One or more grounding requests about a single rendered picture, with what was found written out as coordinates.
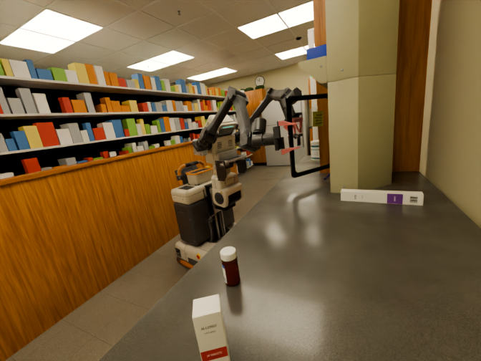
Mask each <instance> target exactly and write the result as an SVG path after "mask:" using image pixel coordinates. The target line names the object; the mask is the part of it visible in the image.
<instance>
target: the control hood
mask: <svg viewBox="0 0 481 361"><path fill-rule="evenodd" d="M297 65H298V66H299V67H300V68H301V69H303V70H304V71H305V72H307V73H308V74H309V75H311V76H312V77H313V78H314V79H315V80H316V81H318V82H319V83H320V84H322V85H323V86H324V87H325V88H326V89H328V82H327V56H323V57H318V58H315V59H309V60H306V61H302V62H298V63H297Z"/></svg>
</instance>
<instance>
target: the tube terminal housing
mask: <svg viewBox="0 0 481 361"><path fill-rule="evenodd" d="M325 6H326V56H327V82H328V109H329V158H330V184H331V193H340V192H341V189H359V190H371V189H375V188H379V187H382V186H387V185H389V184H392V158H393V142H394V109H395V92H396V75H397V74H396V73H397V42H398V26H399V0H325Z"/></svg>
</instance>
